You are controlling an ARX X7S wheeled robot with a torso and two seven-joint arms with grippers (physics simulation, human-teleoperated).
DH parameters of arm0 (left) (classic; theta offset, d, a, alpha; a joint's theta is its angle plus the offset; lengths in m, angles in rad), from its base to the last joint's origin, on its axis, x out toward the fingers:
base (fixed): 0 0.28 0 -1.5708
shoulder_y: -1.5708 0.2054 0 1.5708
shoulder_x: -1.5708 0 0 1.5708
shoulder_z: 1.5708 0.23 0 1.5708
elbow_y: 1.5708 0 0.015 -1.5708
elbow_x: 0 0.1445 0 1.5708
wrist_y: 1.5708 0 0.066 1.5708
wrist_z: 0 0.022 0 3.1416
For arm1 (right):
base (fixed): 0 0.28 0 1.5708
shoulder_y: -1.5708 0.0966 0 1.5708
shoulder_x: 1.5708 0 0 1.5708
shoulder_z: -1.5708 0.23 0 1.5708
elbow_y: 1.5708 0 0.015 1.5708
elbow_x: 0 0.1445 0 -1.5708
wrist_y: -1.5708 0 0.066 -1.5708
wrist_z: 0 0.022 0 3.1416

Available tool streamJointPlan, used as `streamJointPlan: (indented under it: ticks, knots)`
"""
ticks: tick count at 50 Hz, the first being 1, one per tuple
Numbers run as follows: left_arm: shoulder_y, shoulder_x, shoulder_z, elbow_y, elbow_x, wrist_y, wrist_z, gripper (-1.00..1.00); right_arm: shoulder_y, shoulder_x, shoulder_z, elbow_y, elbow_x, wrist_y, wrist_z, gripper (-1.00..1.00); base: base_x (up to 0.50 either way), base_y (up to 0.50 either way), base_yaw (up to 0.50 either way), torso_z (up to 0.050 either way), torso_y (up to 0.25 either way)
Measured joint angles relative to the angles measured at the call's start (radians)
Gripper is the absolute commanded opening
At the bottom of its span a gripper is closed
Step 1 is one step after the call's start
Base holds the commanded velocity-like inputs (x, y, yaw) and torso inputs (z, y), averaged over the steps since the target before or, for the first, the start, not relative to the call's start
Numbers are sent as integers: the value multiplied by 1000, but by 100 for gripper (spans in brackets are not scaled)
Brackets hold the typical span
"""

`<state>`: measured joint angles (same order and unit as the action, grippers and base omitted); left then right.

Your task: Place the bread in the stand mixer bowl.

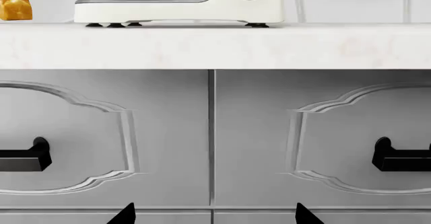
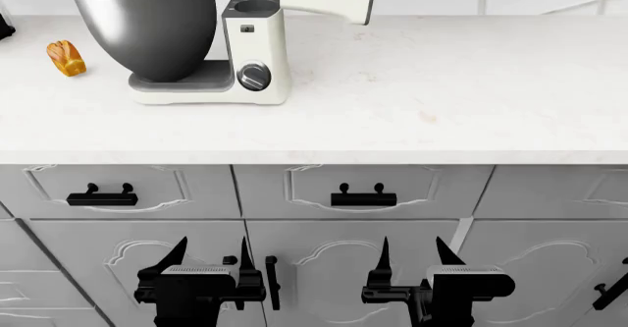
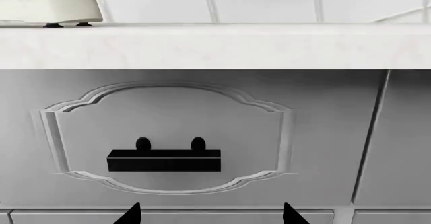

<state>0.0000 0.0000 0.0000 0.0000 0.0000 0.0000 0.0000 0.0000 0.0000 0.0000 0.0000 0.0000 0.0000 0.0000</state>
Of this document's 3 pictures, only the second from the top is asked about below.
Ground grey drawer front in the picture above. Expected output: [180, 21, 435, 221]
[474, 164, 628, 230]
[232, 163, 496, 221]
[0, 163, 243, 221]

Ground golden brown bread loaf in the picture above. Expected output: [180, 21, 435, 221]
[46, 39, 88, 78]

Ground white stand mixer base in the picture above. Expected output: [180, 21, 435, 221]
[128, 0, 291, 106]

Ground black drawer bar handle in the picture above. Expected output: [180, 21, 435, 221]
[330, 182, 397, 208]
[66, 182, 140, 207]

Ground black appliance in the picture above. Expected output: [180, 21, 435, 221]
[0, 1, 18, 41]

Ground grey cabinet door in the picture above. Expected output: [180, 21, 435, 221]
[26, 218, 269, 327]
[243, 216, 465, 327]
[449, 218, 628, 327]
[0, 200, 112, 327]

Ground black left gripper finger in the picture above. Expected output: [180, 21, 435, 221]
[233, 236, 269, 311]
[133, 236, 189, 305]

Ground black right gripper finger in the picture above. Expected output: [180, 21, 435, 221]
[361, 236, 424, 305]
[435, 236, 466, 268]

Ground grey metal mixer bowl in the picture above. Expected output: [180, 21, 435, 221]
[67, 0, 217, 83]

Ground grey mixer speed knob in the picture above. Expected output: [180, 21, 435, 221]
[235, 60, 272, 92]

